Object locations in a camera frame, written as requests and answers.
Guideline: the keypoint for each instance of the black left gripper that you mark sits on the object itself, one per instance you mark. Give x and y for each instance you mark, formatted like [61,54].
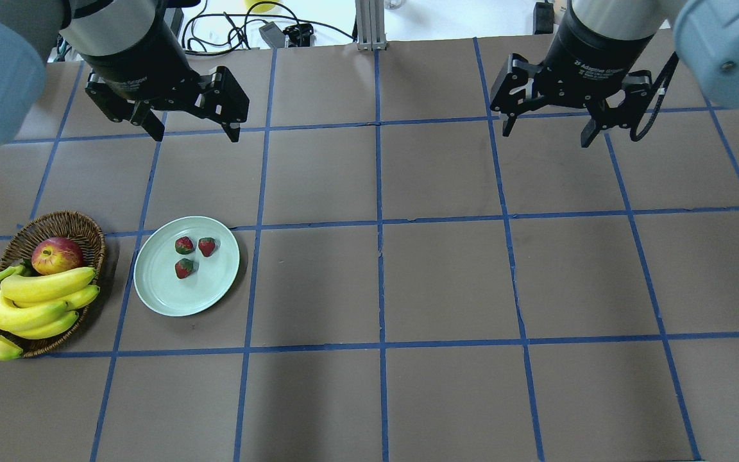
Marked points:
[133,56]

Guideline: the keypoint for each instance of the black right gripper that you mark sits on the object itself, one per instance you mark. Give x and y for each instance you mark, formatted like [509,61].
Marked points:
[600,54]

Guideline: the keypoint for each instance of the red strawberry green cap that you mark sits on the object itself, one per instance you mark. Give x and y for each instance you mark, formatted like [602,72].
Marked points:
[184,245]

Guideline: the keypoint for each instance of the red strawberry pointing up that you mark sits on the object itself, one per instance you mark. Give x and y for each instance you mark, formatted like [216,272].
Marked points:
[207,246]

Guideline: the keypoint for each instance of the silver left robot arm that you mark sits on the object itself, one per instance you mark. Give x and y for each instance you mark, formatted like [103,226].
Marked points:
[28,30]

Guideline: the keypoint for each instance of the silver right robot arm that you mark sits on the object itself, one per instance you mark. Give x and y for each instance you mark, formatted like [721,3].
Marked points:
[704,35]

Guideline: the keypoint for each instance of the light green plate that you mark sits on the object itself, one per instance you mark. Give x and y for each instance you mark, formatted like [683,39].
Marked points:
[158,287]

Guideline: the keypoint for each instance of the red yellow apple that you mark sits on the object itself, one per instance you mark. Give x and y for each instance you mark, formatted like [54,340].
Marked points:
[56,255]

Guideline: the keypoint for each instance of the brown wicker basket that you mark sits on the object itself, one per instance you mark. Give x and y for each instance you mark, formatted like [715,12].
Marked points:
[88,235]

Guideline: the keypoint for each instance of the yellow banana bunch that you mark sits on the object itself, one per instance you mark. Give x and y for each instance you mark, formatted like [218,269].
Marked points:
[41,307]

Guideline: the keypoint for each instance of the aluminium frame post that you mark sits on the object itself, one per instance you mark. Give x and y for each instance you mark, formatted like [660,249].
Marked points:
[371,32]

